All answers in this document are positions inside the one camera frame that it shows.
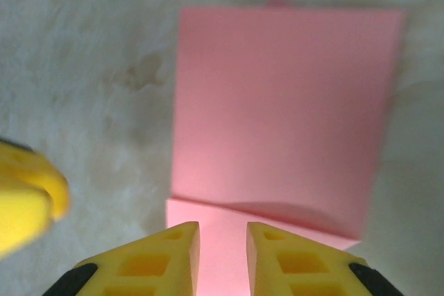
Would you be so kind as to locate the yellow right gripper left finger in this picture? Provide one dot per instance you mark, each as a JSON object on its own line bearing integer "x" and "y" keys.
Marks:
{"x": 145, "y": 268}

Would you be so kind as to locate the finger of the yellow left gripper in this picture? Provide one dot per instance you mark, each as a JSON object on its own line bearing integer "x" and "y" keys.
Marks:
{"x": 52, "y": 185}
{"x": 24, "y": 219}

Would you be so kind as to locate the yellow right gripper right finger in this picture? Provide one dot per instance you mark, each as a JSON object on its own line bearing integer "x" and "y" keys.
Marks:
{"x": 305, "y": 268}

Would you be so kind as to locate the pink square paper sheet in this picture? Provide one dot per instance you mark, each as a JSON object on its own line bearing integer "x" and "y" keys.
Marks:
{"x": 277, "y": 102}

